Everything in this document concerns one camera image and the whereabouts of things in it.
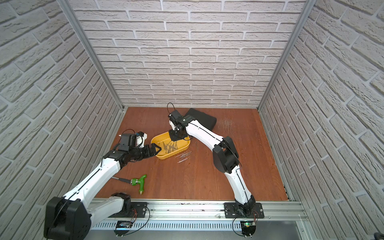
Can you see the black plastic tool case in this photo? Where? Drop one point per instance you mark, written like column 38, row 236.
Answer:
column 204, row 119

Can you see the right controller board with cable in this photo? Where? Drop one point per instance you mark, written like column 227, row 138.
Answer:
column 248, row 228

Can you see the left controller board with cable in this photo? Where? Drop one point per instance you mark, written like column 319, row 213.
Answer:
column 123, row 228

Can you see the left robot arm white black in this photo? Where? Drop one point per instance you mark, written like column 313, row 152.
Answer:
column 71, row 217

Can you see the left aluminium corner post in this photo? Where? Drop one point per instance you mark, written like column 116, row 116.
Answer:
column 76, row 25

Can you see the controller board with cable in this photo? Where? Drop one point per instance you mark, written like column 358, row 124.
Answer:
column 248, row 228
column 123, row 228

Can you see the aluminium corner post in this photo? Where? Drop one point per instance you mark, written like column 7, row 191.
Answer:
column 308, row 6
column 76, row 25

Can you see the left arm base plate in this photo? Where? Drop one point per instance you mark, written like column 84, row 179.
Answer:
column 132, row 208

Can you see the aluminium front rail frame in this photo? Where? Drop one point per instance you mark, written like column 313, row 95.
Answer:
column 208, row 216

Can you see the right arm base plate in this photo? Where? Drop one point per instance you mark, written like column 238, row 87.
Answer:
column 233, row 210

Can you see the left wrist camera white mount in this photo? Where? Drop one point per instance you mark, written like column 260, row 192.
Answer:
column 140, row 139

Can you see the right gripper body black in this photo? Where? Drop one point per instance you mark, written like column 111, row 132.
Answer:
column 175, row 135

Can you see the yellow plastic storage box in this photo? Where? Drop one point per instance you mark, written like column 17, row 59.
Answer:
column 169, row 147

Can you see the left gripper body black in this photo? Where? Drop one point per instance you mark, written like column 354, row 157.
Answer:
column 147, row 150

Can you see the right aluminium corner post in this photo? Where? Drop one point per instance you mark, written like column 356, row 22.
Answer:
column 308, row 6

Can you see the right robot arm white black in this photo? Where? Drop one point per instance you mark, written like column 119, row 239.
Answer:
column 199, row 125

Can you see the steel nail bundle nail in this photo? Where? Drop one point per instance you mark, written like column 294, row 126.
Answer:
column 184, row 155

